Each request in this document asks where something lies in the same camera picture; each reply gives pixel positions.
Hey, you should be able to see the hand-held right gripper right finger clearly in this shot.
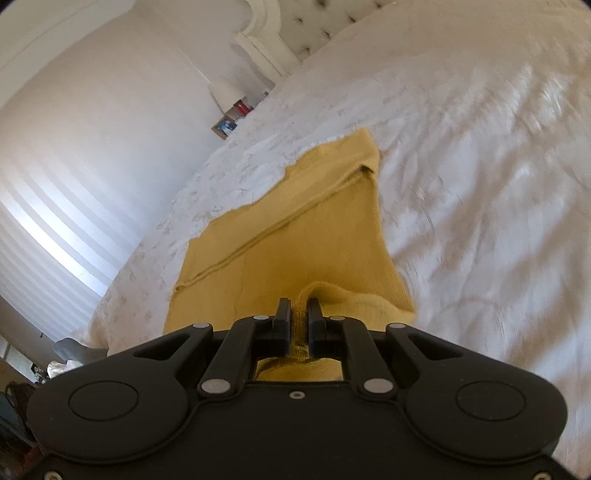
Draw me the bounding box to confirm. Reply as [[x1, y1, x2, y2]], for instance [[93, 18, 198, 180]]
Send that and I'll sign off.
[[307, 298, 465, 401]]

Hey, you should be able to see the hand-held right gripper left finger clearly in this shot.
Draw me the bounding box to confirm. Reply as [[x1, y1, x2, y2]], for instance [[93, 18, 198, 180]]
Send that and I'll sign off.
[[133, 298, 294, 401]]

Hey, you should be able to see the yellow knit sweater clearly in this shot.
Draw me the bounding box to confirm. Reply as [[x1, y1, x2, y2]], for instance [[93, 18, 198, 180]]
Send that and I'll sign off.
[[164, 128, 419, 384]]

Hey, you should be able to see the white bed with bedspread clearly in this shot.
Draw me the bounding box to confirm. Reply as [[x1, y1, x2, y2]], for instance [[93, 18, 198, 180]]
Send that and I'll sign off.
[[88, 0, 591, 393]]

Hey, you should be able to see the white table lamp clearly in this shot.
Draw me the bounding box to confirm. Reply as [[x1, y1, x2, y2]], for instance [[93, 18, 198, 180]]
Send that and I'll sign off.
[[208, 80, 248, 114]]

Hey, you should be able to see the cream tufted headboard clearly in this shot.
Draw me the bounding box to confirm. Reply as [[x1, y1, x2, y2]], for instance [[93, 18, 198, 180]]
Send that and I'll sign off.
[[233, 0, 399, 80]]

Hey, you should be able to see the wooden picture frame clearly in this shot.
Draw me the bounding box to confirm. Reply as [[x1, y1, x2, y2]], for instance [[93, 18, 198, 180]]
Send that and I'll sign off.
[[211, 116, 239, 138]]

